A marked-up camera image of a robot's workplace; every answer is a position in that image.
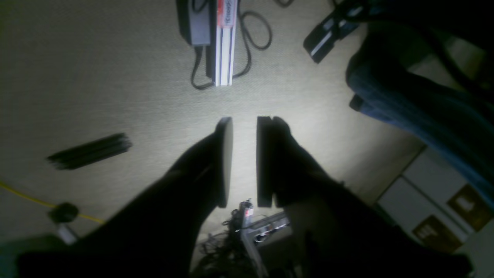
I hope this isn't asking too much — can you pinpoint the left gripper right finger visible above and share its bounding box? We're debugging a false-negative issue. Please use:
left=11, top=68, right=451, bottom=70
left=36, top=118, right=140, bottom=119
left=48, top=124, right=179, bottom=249
left=257, top=117, right=473, bottom=278

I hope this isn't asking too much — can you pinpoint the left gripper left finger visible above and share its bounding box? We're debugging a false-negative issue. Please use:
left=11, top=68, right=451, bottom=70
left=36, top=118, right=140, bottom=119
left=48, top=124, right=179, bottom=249
left=17, top=117, right=233, bottom=278

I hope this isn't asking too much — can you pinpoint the small black tripod foot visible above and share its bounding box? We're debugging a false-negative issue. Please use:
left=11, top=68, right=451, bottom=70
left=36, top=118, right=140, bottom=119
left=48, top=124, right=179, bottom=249
left=48, top=202, right=79, bottom=245

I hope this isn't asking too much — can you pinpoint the short black extrusion piece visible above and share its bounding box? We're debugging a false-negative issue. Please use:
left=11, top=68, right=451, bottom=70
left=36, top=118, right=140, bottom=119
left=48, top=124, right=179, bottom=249
left=46, top=133, right=133, bottom=170

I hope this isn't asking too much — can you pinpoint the person in dark clothes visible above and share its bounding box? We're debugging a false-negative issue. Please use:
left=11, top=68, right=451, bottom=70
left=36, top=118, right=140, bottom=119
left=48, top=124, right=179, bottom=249
left=346, top=0, right=493, bottom=208

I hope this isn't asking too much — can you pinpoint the black power adapter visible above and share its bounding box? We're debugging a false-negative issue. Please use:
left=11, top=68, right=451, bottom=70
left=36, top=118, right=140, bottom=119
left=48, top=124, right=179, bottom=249
left=175, top=0, right=211, bottom=46

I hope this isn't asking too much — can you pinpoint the aluminium extrusion with red label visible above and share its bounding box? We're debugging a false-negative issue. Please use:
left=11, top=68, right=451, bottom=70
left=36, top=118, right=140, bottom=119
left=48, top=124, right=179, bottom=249
left=211, top=0, right=239, bottom=86

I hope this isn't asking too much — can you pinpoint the yellow cable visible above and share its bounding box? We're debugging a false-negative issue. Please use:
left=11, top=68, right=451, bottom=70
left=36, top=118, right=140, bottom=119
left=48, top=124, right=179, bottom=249
left=0, top=181, right=105, bottom=224

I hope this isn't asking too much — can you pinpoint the aluminium frame base with cables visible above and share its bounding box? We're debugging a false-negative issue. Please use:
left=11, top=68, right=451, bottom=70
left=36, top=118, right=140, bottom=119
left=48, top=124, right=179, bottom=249
left=190, top=200, right=300, bottom=278

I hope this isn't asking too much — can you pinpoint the black adapter cable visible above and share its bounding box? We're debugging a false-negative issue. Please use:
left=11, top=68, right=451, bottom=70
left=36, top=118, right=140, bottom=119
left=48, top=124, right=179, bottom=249
left=191, top=0, right=272, bottom=90

